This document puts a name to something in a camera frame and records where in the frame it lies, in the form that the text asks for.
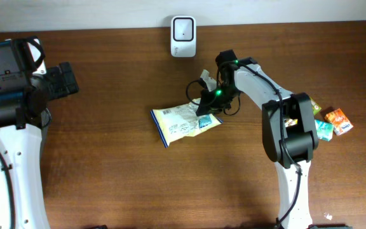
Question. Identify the green juice carton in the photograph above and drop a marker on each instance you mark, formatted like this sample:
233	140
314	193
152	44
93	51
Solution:
315	107

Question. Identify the orange juice carton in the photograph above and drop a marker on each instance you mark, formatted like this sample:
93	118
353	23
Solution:
341	123

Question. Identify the teal Kleenex tissue pack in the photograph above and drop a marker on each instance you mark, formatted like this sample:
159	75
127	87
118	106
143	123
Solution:
324	130

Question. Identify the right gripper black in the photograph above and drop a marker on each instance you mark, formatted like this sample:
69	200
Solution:
209	104

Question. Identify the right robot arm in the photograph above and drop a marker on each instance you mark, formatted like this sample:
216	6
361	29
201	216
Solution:
289	134

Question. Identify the white barcode scanner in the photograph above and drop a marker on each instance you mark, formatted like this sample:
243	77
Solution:
183	36

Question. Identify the yellow white snack bag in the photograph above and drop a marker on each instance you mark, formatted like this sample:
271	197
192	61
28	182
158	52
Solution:
181	121

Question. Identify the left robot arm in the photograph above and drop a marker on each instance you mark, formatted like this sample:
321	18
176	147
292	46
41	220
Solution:
26	88

